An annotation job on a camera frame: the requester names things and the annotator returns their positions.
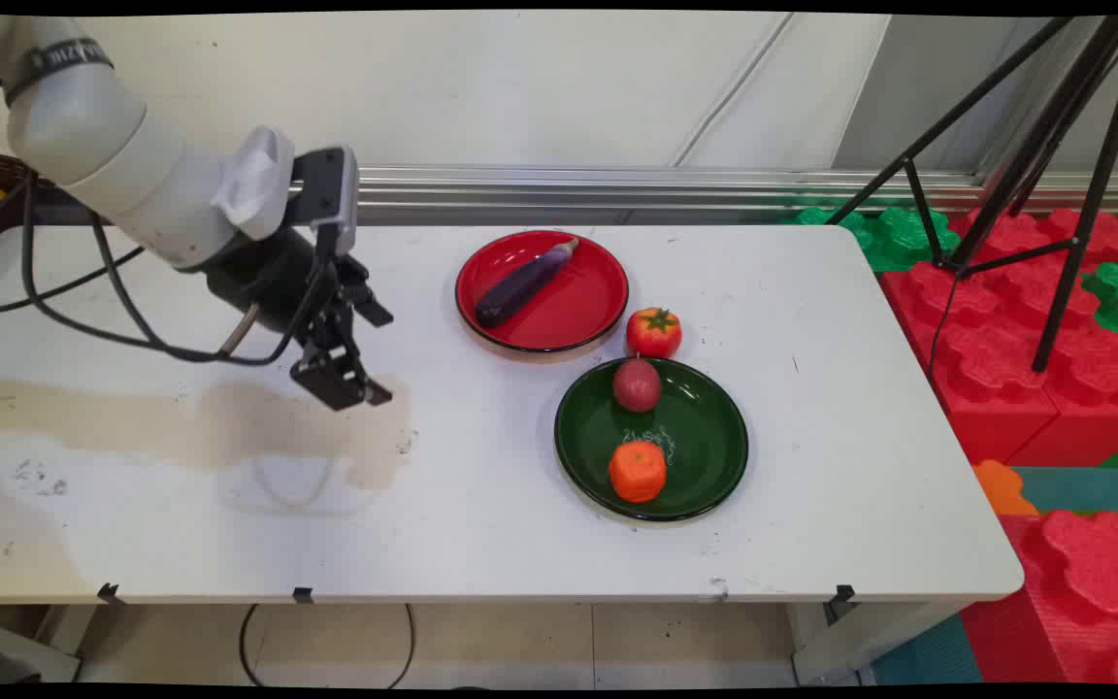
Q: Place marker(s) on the dark red toy fruit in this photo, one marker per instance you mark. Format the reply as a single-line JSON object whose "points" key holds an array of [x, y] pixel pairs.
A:
{"points": [[637, 385]]}

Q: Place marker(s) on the orange foam piece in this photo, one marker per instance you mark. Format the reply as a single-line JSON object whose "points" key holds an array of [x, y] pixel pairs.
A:
{"points": [[1002, 488]]}

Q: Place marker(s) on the red round plate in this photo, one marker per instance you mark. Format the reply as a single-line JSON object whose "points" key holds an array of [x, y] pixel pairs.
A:
{"points": [[569, 306]]}

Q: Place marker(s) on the black camera tripod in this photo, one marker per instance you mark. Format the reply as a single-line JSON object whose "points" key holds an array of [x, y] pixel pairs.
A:
{"points": [[1064, 146]]}

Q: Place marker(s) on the white table leg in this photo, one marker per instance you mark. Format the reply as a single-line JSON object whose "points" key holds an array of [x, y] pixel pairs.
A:
{"points": [[860, 646]]}

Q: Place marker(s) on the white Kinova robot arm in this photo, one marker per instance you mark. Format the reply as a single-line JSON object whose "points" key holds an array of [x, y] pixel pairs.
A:
{"points": [[103, 136]]}

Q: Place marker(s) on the dark green round plate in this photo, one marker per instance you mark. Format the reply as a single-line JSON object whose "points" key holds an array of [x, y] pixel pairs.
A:
{"points": [[705, 437]]}

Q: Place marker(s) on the black table edge clip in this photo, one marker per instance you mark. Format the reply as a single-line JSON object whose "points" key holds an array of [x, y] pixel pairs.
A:
{"points": [[110, 592], [843, 595], [303, 593]]}

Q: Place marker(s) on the purple toy eggplant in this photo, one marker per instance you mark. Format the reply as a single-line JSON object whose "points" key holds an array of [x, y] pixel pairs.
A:
{"points": [[520, 286]]}

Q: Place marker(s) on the teal foam mat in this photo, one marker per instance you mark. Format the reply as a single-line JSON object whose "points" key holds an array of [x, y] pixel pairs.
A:
{"points": [[1088, 488]]}

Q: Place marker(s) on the red toy tomato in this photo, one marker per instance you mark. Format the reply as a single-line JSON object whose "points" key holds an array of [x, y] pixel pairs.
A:
{"points": [[654, 333]]}

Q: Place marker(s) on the aluminium wall rail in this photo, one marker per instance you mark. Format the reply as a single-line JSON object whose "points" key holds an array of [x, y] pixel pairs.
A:
{"points": [[714, 186]]}

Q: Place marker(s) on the large red foam block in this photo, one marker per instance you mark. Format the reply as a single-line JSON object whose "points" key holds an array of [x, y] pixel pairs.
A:
{"points": [[996, 349]]}

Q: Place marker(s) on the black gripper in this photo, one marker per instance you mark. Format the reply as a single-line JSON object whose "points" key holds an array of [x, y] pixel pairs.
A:
{"points": [[263, 277]]}

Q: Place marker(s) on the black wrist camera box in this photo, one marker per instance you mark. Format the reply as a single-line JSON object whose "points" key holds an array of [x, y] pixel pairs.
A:
{"points": [[331, 194]]}

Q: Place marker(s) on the orange toy tangerine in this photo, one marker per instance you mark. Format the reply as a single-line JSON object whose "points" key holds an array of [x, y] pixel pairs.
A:
{"points": [[637, 471]]}

